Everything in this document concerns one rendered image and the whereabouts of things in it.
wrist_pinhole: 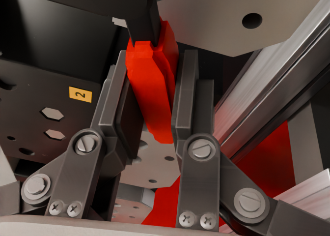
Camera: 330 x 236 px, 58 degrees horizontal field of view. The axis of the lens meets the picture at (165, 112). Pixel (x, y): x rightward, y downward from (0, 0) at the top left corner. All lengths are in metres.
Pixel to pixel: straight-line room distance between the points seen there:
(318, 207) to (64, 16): 0.37
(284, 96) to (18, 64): 0.52
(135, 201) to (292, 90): 0.39
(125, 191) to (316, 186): 0.25
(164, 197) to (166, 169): 0.65
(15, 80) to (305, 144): 0.55
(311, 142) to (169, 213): 0.46
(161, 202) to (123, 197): 0.55
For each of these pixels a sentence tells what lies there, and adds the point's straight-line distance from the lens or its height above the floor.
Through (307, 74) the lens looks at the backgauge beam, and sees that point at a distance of 0.59.
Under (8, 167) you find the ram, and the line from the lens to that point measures 0.37.
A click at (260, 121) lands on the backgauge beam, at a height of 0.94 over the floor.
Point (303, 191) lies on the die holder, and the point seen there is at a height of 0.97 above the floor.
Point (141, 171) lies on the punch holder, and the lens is 0.28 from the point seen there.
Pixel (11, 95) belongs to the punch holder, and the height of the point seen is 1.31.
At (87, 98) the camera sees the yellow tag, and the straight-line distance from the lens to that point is 0.20.
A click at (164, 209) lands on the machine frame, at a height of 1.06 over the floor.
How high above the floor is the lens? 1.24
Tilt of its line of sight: 8 degrees down
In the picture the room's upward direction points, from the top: 76 degrees counter-clockwise
